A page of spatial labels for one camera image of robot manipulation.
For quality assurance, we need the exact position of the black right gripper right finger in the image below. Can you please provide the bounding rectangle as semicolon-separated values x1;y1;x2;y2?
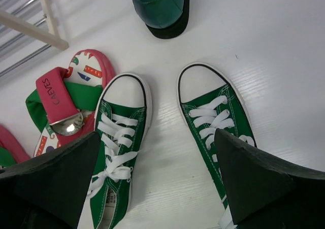
214;129;324;228

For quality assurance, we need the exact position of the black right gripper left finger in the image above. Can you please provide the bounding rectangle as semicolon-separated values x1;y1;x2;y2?
1;132;100;228

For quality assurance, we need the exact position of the pink green sandal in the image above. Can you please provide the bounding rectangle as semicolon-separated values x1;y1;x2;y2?
1;125;31;168
25;49;115;156

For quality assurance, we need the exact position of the green canvas sneaker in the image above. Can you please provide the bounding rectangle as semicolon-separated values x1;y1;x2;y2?
86;73;152;228
177;62;256;228

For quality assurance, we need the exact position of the cream metal shoe rack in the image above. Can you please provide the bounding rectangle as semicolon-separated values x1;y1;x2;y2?
1;0;69;79

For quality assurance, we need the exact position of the dark green loafer right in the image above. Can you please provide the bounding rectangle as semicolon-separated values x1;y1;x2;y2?
132;0;190;40

